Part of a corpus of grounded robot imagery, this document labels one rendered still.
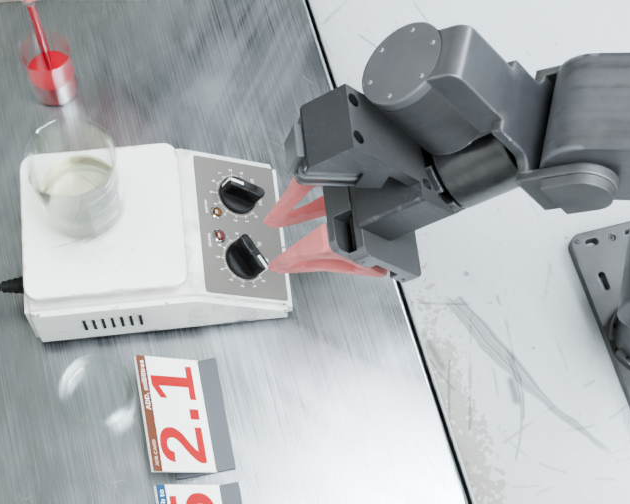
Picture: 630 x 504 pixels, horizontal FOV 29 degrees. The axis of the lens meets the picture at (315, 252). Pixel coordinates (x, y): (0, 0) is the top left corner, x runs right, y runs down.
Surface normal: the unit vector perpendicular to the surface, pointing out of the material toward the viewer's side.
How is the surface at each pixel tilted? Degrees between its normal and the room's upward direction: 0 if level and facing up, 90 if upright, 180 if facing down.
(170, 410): 40
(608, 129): 23
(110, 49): 0
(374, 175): 90
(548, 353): 0
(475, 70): 48
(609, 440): 0
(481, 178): 64
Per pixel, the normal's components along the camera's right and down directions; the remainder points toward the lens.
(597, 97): -0.34, -0.46
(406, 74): -0.63, -0.45
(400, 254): 0.78, -0.33
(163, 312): 0.12, 0.91
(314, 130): -0.62, -0.25
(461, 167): -0.43, 0.33
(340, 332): 0.04, -0.40
